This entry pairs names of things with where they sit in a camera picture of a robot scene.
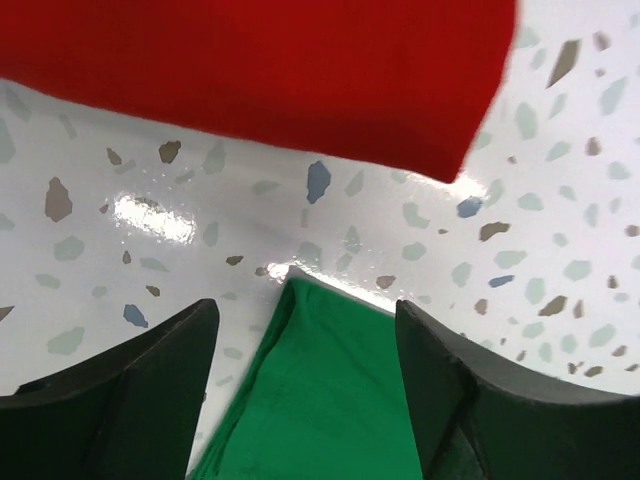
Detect green t-shirt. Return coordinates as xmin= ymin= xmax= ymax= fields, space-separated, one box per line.
xmin=192 ymin=279 xmax=421 ymax=479

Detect red folded t-shirt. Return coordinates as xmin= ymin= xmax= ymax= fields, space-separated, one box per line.
xmin=1 ymin=0 xmax=518 ymax=183

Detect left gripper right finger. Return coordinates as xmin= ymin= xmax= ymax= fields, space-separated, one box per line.
xmin=395 ymin=300 xmax=639 ymax=479

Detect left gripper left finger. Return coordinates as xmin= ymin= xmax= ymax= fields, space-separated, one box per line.
xmin=1 ymin=299 xmax=219 ymax=480

